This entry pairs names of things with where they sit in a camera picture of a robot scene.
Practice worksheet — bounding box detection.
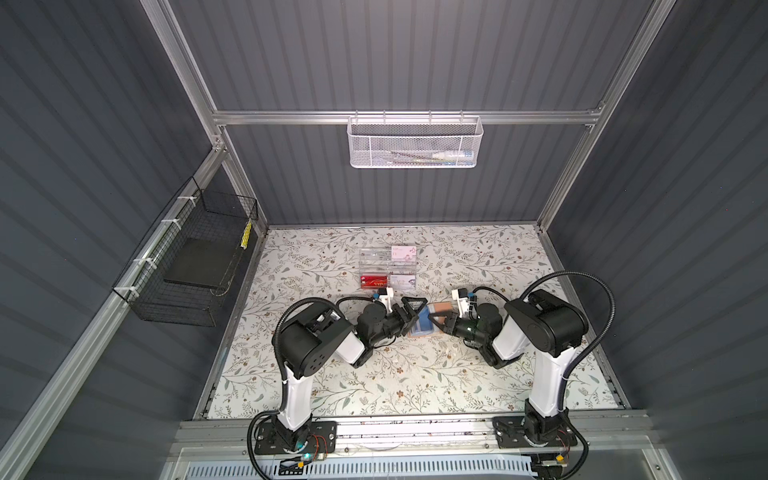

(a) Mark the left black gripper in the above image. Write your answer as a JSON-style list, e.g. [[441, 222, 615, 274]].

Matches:
[[368, 298, 425, 350]]

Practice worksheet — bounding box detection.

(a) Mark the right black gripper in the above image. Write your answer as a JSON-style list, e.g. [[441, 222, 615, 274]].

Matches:
[[429, 314, 489, 348]]

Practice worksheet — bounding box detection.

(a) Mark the pink leather card holder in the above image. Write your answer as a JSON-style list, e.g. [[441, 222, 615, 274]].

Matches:
[[409, 302, 457, 337]]

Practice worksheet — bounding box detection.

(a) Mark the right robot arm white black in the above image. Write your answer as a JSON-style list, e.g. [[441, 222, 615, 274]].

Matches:
[[428, 288, 589, 447]]

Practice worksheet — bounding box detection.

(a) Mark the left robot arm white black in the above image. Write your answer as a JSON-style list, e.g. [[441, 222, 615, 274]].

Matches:
[[272, 288, 428, 444]]

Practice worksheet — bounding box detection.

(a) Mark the white card in organizer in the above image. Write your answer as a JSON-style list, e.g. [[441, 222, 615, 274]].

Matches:
[[388, 274, 417, 292]]

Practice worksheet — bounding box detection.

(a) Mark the clear acrylic card organizer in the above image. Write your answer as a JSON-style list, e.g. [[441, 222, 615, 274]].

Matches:
[[358, 245, 419, 283]]

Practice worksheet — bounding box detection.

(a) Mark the red card in organizer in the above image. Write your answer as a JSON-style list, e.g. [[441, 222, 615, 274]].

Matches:
[[360, 274, 389, 290]]

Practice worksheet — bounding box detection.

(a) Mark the pink card in organizer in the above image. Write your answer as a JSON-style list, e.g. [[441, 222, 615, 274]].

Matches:
[[390, 245, 418, 264]]

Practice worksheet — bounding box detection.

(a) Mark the white tube in basket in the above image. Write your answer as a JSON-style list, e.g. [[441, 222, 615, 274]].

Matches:
[[432, 150, 476, 165]]

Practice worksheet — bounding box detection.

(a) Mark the yellow tag on basket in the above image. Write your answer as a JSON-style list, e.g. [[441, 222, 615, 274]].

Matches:
[[239, 219, 253, 250]]

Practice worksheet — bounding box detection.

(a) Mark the black pad in basket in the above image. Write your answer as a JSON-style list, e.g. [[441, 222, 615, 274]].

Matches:
[[163, 238, 235, 288]]

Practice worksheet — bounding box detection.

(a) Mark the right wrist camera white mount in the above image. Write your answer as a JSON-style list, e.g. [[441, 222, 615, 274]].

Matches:
[[451, 288, 474, 319]]

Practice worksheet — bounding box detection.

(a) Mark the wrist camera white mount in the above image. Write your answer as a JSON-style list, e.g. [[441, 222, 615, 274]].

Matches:
[[373, 287, 394, 314], [451, 288, 474, 319]]

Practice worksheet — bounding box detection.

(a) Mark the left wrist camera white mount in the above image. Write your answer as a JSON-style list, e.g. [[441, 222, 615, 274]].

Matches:
[[373, 287, 394, 314]]

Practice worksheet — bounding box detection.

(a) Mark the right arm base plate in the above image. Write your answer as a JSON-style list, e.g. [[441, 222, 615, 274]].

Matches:
[[491, 412, 579, 450]]

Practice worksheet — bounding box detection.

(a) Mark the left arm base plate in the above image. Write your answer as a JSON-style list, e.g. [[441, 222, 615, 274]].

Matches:
[[253, 418, 338, 455]]

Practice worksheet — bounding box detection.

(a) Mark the white perforated cable duct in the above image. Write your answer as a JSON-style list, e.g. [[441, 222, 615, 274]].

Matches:
[[182, 454, 536, 480]]

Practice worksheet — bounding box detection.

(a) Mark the white wire mesh basket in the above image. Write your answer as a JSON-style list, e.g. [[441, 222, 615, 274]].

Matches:
[[346, 115, 484, 169]]

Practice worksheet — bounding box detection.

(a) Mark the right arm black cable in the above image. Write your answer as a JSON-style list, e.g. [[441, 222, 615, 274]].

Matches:
[[470, 270, 617, 415]]

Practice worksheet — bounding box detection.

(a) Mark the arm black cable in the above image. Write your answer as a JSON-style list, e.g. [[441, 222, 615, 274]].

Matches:
[[246, 295, 376, 480], [470, 270, 617, 415]]

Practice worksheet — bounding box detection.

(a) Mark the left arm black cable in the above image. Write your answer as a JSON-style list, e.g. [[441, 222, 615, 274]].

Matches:
[[246, 295, 376, 480]]

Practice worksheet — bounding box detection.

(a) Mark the black wire mesh basket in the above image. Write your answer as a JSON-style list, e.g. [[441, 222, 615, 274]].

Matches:
[[113, 180, 259, 327]]

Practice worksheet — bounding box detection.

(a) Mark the aluminium front rail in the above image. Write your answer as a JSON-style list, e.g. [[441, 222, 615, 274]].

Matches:
[[168, 410, 659, 461]]

